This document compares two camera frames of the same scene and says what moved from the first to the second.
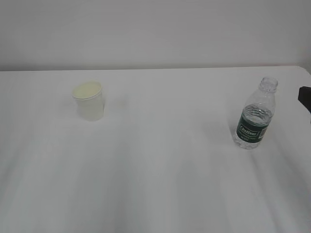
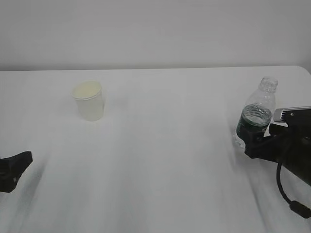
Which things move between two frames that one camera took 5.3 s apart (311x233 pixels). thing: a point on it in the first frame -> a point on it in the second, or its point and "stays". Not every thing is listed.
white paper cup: x=89 y=98 stays
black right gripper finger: x=304 y=96 -> x=290 y=148
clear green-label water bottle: x=257 y=115 stays
